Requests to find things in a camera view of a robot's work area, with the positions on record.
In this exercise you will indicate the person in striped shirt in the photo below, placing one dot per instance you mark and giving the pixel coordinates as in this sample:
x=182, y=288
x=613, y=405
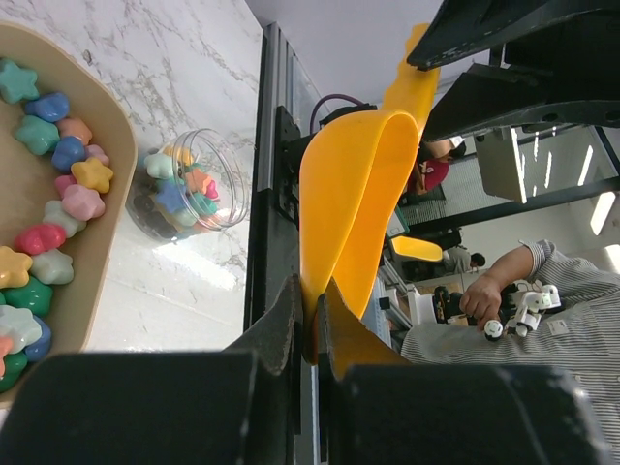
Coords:
x=571, y=321

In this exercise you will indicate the clear plastic jar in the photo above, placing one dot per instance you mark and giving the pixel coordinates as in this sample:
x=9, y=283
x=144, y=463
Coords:
x=192, y=184

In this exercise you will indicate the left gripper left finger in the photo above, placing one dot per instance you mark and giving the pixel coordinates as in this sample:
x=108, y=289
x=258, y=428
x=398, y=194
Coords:
x=235, y=406

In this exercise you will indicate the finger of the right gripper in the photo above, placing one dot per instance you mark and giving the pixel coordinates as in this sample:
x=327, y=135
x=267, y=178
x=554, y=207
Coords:
x=485, y=98
x=463, y=28

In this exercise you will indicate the beige tray colourful candies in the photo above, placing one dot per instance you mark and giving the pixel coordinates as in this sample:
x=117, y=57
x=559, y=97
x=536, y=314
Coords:
x=68, y=153

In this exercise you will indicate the orange plastic scoop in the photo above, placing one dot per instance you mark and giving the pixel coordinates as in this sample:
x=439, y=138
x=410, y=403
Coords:
x=352, y=174

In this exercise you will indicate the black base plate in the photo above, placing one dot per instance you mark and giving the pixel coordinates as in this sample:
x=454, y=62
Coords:
x=273, y=247

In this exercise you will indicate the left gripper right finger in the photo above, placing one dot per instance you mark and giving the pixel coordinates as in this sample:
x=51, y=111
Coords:
x=377, y=408

